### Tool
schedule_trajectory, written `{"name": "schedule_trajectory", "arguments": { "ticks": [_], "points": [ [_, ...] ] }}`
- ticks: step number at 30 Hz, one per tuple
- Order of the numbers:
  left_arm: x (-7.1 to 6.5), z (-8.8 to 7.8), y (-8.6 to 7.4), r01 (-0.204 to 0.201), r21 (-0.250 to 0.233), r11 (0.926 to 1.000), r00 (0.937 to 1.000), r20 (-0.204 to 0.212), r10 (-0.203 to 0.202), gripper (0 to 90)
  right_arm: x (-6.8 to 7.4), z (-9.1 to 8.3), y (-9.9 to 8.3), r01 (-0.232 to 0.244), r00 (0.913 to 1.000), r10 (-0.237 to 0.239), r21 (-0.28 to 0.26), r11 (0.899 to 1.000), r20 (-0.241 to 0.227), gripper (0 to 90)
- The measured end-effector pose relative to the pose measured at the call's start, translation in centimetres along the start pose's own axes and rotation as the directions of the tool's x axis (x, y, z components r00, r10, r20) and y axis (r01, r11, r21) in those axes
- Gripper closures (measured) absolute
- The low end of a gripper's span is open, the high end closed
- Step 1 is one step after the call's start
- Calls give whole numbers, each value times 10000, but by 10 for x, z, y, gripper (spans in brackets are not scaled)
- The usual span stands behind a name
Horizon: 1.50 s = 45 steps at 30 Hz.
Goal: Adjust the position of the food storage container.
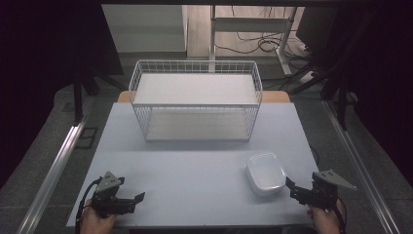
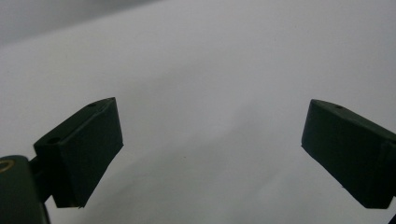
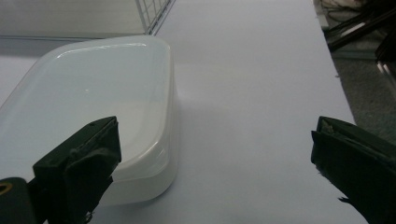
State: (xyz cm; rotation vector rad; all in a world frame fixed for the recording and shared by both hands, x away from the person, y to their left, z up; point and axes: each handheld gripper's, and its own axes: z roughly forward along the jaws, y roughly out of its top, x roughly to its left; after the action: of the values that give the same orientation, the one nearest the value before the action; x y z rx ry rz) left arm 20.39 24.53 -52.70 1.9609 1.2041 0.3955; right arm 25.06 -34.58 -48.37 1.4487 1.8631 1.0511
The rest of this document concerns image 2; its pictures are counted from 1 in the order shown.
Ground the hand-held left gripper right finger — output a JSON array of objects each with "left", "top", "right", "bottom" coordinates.
[{"left": 301, "top": 98, "right": 396, "bottom": 210}]

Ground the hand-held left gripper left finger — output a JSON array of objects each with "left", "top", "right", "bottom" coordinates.
[{"left": 33, "top": 96, "right": 124, "bottom": 209}]

